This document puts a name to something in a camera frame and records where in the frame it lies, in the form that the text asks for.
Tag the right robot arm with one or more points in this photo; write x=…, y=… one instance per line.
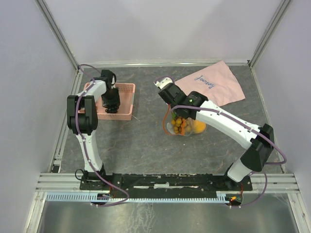
x=256, y=140

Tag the brown longan bunch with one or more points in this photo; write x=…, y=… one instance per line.
x=180, y=126

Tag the black grape bunch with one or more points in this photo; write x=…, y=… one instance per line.
x=113, y=109

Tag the clear zip top bag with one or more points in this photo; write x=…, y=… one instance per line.
x=168, y=117

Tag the pink cloth with lettering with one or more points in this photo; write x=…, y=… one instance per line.
x=216, y=82

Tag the light blue cable duct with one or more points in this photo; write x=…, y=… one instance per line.
x=97, y=198

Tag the pink plastic basket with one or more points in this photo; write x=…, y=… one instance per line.
x=126, y=94

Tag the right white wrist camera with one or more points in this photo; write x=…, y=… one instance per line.
x=163, y=81

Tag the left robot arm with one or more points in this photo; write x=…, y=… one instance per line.
x=82, y=116

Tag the yellow peach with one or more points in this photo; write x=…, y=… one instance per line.
x=198, y=127

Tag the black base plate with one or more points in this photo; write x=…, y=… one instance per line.
x=164, y=186

